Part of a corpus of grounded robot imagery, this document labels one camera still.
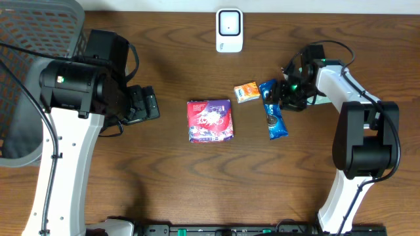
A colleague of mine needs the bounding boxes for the orange Kleenex tissue pack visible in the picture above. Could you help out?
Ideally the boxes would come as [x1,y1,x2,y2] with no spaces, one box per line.
[234,82,261,104]

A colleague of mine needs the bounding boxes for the blue Oreo cookie pack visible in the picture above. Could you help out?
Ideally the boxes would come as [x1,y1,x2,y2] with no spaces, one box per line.
[259,79,289,140]

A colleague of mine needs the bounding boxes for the red purple pad package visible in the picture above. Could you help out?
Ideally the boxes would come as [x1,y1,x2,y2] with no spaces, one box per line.
[187,100,234,143]

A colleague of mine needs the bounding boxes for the teal wipes packet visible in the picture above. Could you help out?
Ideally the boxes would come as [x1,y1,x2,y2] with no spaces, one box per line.
[296,66,331,109]

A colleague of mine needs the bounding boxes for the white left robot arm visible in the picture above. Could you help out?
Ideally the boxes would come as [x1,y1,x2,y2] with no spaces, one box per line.
[23,29,160,235]

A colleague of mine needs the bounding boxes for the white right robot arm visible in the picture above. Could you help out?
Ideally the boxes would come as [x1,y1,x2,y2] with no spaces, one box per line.
[263,41,402,235]

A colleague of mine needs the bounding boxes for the dark grey plastic basket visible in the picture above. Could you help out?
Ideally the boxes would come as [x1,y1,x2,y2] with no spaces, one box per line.
[1,0,87,167]

